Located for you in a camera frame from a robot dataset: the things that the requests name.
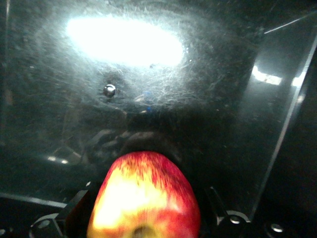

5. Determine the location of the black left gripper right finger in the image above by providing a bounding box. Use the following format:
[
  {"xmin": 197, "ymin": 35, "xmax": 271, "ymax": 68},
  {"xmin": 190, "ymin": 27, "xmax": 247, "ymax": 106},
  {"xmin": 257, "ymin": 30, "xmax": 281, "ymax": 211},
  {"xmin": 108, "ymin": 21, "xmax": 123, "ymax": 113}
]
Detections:
[{"xmin": 200, "ymin": 186, "xmax": 293, "ymax": 238}]

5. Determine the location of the black plastic box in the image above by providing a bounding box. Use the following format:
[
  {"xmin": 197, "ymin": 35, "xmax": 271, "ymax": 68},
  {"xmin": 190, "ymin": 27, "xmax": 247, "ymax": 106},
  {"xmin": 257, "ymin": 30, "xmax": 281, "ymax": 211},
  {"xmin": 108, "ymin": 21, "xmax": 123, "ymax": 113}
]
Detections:
[{"xmin": 0, "ymin": 0, "xmax": 317, "ymax": 238}]

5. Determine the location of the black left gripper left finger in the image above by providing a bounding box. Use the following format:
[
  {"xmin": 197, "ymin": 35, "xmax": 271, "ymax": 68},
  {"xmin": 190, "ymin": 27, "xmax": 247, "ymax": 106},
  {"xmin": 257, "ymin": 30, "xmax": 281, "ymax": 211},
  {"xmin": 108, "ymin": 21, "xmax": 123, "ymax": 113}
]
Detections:
[{"xmin": 29, "ymin": 190, "xmax": 96, "ymax": 238}]

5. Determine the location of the red yellow apple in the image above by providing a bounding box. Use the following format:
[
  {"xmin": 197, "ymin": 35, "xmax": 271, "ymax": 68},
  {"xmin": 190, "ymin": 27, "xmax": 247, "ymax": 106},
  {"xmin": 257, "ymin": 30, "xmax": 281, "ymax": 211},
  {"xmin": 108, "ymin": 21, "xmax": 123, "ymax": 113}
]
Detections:
[{"xmin": 86, "ymin": 151, "xmax": 202, "ymax": 238}]

